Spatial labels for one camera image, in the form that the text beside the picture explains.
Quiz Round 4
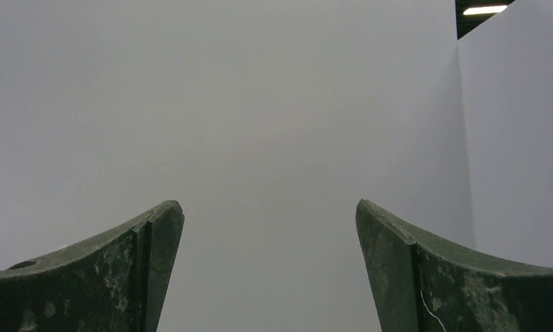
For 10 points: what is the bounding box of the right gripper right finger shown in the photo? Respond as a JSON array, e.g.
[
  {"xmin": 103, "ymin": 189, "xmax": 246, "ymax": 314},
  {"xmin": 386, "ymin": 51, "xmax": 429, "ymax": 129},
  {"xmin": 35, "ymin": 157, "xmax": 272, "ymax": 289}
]
[{"xmin": 355, "ymin": 199, "xmax": 553, "ymax": 331}]

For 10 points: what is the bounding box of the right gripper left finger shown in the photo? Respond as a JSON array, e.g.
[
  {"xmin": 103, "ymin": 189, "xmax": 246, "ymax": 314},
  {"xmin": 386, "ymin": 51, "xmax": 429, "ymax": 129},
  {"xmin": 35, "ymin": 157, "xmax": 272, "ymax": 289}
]
[{"xmin": 0, "ymin": 201, "xmax": 185, "ymax": 331}]

